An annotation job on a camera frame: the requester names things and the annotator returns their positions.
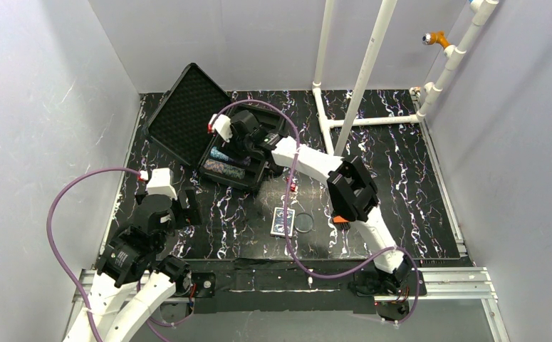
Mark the purple poker chip stack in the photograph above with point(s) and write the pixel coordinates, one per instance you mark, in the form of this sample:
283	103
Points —
240	162

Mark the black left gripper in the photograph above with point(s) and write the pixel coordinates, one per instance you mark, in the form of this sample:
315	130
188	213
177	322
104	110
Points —
186	207

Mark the teal poker chip stack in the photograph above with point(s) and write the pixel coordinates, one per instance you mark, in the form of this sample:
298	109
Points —
218	155

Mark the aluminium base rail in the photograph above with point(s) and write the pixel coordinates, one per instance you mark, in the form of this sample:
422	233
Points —
273	288

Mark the dark blue poker chip stack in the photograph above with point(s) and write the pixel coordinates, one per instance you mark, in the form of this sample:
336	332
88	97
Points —
234	172

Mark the black poker set case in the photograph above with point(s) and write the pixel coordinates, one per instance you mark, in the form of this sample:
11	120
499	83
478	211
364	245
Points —
179	128

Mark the blue playing card deck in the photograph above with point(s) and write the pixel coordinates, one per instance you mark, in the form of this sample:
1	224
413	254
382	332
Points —
282	223

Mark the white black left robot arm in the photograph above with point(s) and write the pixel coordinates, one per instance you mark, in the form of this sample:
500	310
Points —
130	283

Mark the white PVC pipe frame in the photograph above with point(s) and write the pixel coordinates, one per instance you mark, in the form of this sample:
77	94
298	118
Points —
395	57

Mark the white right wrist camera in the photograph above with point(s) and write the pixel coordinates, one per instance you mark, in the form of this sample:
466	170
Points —
220	125

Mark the orange mounted camera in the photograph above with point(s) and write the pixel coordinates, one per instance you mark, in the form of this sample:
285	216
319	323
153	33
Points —
435	37

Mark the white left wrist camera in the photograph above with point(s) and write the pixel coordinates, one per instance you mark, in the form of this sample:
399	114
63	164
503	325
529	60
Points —
158	182

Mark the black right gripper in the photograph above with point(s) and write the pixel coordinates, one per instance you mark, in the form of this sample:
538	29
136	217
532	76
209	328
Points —
237	145

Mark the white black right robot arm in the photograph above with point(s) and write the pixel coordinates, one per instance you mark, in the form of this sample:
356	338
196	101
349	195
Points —
352	191

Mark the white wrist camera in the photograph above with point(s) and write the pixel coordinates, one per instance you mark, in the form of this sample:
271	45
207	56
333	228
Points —
158	182
220	125

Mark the black orange hex key set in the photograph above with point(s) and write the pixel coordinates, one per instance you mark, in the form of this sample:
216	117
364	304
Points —
340	223

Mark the orange blue poker chip stack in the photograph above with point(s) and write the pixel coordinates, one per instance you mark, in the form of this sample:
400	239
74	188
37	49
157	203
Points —
214	166

